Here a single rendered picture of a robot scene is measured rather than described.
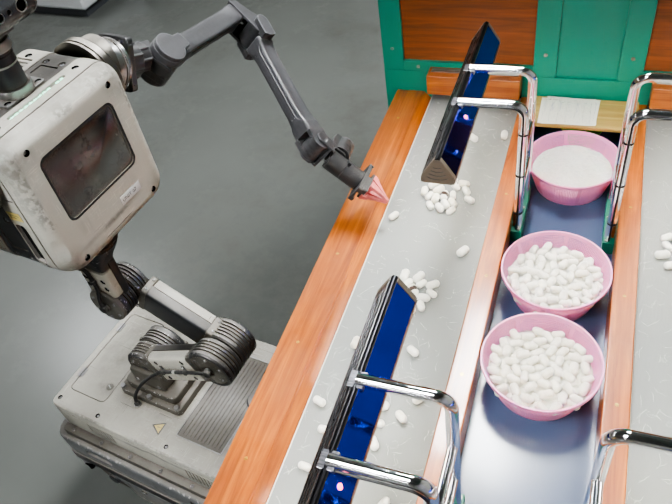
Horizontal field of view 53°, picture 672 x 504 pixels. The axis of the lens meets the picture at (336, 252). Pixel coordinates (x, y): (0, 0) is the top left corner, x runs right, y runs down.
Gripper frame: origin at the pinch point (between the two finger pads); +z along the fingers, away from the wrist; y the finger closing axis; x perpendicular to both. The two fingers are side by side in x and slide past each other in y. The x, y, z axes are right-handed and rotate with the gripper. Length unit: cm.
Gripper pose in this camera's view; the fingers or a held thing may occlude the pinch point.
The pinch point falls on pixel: (385, 200)
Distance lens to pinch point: 188.2
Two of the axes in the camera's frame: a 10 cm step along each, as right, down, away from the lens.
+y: 3.4, -7.1, 6.2
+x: -4.9, 4.3, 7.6
